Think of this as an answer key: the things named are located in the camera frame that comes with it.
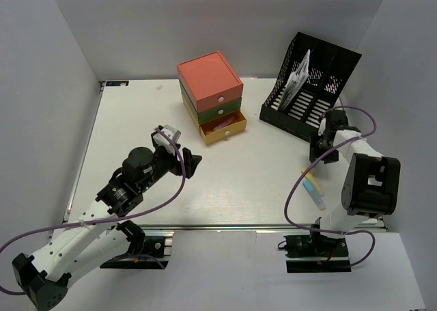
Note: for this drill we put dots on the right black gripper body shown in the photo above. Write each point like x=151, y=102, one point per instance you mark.
x=317, y=144

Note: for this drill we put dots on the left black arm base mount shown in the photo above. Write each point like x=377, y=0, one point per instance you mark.
x=145, y=250

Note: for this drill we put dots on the black three-slot file holder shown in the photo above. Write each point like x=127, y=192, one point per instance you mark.
x=330, y=67

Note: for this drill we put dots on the black label sticker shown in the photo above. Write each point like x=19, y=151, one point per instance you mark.
x=116, y=83

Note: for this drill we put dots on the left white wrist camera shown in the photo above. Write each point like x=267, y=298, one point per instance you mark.
x=167, y=137

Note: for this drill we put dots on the white printed paper booklet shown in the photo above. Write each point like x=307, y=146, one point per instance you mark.
x=295, y=81

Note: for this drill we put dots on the pastel blue highlighter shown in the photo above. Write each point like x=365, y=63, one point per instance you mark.
x=315, y=196

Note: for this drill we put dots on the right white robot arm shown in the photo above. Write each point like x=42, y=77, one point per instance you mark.
x=372, y=181

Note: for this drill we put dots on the pastel purple highlighter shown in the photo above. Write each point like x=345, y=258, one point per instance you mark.
x=224, y=123

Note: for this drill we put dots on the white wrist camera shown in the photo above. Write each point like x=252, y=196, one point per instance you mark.
x=167, y=137
x=322, y=127

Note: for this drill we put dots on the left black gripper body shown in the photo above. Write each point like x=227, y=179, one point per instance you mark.
x=164, y=162

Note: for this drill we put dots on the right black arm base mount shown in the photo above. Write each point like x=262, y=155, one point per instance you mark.
x=315, y=253

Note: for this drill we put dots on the coral top drawer box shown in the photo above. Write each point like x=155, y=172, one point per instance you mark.
x=209, y=81

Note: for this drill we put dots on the green drawer box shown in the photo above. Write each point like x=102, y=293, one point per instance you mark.
x=212, y=113

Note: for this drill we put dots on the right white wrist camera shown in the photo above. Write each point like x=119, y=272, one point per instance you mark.
x=322, y=127

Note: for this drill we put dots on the pastel yellow highlighter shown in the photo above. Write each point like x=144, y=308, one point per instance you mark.
x=315, y=183

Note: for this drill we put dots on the yellow bottom drawer box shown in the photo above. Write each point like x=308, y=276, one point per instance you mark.
x=238, y=126

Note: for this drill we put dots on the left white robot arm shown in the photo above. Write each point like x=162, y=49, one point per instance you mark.
x=104, y=230

